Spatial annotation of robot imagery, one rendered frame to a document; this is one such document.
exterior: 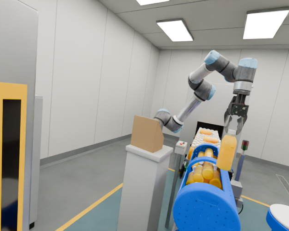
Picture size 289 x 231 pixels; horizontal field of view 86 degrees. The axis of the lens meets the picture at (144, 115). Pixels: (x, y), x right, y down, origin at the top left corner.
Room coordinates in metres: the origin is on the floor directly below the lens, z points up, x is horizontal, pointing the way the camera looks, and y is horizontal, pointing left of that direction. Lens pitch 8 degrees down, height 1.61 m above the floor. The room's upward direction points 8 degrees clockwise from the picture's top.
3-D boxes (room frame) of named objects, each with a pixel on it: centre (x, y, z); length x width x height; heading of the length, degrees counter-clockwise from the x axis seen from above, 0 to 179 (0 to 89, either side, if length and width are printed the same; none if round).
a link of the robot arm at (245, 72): (0.78, -0.45, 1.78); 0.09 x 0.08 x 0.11; 177
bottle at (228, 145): (0.78, -0.45, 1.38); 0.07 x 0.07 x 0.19
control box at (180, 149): (1.77, -0.48, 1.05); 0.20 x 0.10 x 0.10; 158
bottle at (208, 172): (1.03, -0.49, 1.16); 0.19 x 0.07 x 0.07; 158
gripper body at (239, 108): (0.76, -0.44, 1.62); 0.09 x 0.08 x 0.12; 157
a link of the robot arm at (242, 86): (0.77, -0.45, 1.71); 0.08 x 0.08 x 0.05
